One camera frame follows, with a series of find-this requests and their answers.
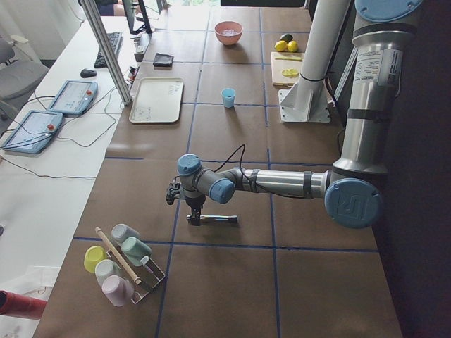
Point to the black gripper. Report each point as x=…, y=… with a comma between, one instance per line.
x=194, y=202

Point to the steel muddler rod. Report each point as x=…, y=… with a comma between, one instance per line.
x=206, y=219

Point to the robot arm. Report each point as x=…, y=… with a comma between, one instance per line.
x=351, y=189

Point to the mint green cup on rack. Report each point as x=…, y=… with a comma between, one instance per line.
x=134, y=249

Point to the grey cup on rack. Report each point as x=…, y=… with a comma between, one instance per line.
x=121, y=232

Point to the white cup on rack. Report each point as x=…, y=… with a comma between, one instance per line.
x=105, y=269

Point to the pink cup on rack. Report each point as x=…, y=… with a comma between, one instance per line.
x=117, y=290

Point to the yellow cup on rack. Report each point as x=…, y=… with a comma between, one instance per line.
x=93, y=256

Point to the light blue plastic cup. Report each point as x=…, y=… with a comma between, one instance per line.
x=228, y=97

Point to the clear ice cube pile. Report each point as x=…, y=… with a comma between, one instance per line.
x=229, y=32

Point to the cream bear serving tray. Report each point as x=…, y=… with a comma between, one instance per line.
x=157, y=100

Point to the folded grey cloth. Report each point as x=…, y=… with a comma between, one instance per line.
x=163, y=60

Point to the far teach pendant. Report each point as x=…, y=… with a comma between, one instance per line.
x=74, y=97

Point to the teach pendant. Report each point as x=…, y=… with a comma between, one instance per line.
x=34, y=132
x=74, y=97

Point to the lemon slices stack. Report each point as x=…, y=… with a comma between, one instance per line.
x=290, y=72

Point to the wooden cutting board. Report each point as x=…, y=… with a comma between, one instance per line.
x=278, y=65

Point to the black computer mouse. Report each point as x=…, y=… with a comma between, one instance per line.
x=86, y=73

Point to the yellow plastic knife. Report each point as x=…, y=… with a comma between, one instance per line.
x=289, y=58

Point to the near teach pendant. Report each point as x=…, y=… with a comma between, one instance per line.
x=34, y=132

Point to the pink bowl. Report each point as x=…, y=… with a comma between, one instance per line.
x=228, y=40

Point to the yellow lemon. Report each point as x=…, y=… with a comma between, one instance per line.
x=281, y=46
x=292, y=46

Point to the black monitor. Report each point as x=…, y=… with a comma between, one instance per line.
x=137, y=18

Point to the green avocado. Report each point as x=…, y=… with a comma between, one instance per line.
x=286, y=37

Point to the red bottle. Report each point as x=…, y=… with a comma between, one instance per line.
x=20, y=306

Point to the grey office chair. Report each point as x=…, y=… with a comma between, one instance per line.
x=19, y=78

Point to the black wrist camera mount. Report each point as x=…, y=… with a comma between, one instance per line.
x=174, y=191

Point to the white wire cup rack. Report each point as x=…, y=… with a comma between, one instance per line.
x=145, y=278

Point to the aluminium frame post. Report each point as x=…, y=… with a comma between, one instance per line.
x=94, y=19

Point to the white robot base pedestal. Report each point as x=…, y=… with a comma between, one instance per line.
x=306, y=101

